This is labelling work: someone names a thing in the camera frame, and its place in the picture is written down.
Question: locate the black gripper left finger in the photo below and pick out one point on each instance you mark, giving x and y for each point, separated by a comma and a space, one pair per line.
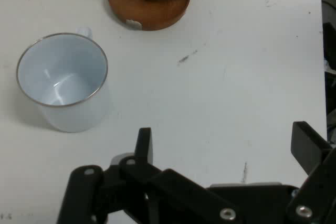
168, 190

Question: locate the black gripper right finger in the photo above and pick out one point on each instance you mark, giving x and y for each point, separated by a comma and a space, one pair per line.
317, 182

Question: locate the white enamel mug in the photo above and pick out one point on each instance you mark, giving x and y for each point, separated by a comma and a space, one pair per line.
63, 77

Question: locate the wooden mug tree stand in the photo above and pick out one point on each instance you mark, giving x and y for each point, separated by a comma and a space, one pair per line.
162, 11

